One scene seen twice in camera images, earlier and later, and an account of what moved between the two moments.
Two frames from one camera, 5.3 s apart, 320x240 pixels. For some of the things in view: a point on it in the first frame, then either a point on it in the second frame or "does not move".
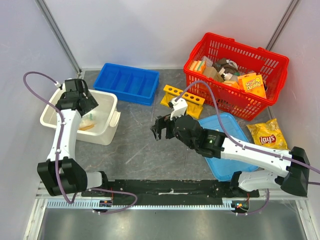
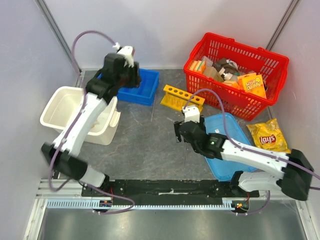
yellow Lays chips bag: [268, 134] does not move
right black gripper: [162, 127] → [182, 130]
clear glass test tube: [185, 159] does not move
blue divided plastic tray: [133, 84] does not move
